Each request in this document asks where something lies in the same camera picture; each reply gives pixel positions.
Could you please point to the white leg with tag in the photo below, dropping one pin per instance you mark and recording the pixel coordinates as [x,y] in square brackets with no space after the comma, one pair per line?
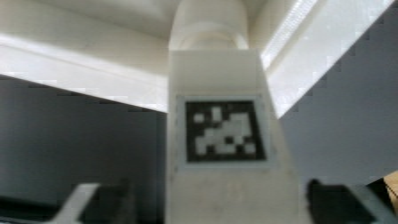
[232,183]

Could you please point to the white square tabletop part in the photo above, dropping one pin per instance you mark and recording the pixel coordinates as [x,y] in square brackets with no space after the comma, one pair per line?
[89,45]

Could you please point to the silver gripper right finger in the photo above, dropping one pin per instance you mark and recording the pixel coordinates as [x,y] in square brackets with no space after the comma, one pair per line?
[351,204]

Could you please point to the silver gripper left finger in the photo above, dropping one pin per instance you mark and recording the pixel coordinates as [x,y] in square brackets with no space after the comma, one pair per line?
[98,205]

